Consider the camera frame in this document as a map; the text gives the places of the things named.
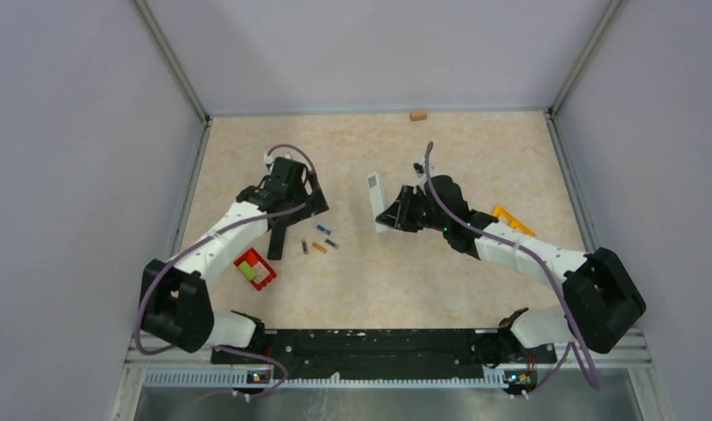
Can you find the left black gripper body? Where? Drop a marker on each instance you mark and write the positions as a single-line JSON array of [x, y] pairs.
[[317, 206]]

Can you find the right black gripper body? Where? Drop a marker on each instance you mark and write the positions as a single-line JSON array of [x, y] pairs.
[[426, 217]]

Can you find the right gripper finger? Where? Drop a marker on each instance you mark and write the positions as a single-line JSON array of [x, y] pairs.
[[404, 209], [402, 223]]

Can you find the white remote control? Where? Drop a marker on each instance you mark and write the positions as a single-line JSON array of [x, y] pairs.
[[378, 198]]

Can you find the orange battery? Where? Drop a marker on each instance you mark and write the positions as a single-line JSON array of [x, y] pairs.
[[318, 247]]

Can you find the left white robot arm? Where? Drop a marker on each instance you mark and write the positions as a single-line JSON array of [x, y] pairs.
[[175, 303]]

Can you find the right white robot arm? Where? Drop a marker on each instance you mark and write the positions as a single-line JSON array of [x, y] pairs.
[[599, 300]]

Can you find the black remote control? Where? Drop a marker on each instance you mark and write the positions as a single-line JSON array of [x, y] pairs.
[[276, 242]]

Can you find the red toy basket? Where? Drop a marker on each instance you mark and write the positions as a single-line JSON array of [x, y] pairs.
[[256, 270]]

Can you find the green block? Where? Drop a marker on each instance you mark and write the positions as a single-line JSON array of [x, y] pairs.
[[247, 270]]

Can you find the small wooden block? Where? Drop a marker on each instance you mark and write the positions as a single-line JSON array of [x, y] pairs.
[[418, 115]]

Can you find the yellow triangle frame toy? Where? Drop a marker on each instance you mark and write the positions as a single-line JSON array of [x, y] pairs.
[[514, 223]]

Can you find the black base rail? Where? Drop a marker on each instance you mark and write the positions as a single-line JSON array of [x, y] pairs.
[[397, 354]]

